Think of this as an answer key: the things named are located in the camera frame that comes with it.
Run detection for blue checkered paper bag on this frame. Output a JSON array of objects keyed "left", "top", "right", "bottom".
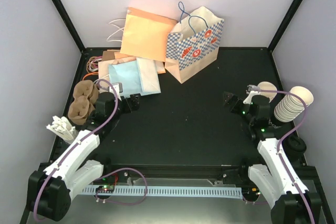
[{"left": 164, "top": 2, "right": 224, "bottom": 83}]

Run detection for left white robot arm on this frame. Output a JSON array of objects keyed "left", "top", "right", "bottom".
[{"left": 26, "top": 82, "right": 140, "bottom": 221}]

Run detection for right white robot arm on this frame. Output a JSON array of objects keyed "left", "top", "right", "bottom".
[{"left": 224, "top": 85, "right": 322, "bottom": 223}]

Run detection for white paper bag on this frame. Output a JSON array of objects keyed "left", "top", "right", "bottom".
[{"left": 136, "top": 58, "right": 161, "bottom": 95}]

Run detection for light blue paper bag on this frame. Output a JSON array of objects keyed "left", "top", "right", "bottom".
[{"left": 108, "top": 61, "right": 142, "bottom": 98}]

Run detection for short stack paper cups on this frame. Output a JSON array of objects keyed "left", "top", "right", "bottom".
[{"left": 257, "top": 81, "right": 277, "bottom": 102}]

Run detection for beige kraft paper bag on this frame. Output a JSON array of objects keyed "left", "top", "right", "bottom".
[{"left": 98, "top": 56, "right": 136, "bottom": 81}]

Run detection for brown pulp cup carrier stack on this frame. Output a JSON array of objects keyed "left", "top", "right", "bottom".
[{"left": 68, "top": 80, "right": 99, "bottom": 125}]

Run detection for brown flat paper bag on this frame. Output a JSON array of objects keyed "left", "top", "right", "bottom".
[{"left": 101, "top": 49, "right": 120, "bottom": 61}]

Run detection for tall stack paper cups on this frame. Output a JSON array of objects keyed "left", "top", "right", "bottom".
[{"left": 274, "top": 86, "right": 314, "bottom": 123}]

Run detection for orange paper bag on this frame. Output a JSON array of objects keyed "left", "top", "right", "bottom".
[{"left": 121, "top": 7, "right": 177, "bottom": 62}]

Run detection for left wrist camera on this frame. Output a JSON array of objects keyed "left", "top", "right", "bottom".
[{"left": 112, "top": 82, "right": 123, "bottom": 95}]

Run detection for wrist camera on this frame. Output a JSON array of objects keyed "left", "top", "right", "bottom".
[
  {"left": 246, "top": 84, "right": 260, "bottom": 94},
  {"left": 112, "top": 82, "right": 123, "bottom": 95}
]

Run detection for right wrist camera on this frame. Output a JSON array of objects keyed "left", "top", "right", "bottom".
[{"left": 246, "top": 84, "right": 260, "bottom": 94}]

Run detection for light blue cable duct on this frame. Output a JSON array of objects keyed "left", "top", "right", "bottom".
[{"left": 80, "top": 185, "right": 243, "bottom": 199}]

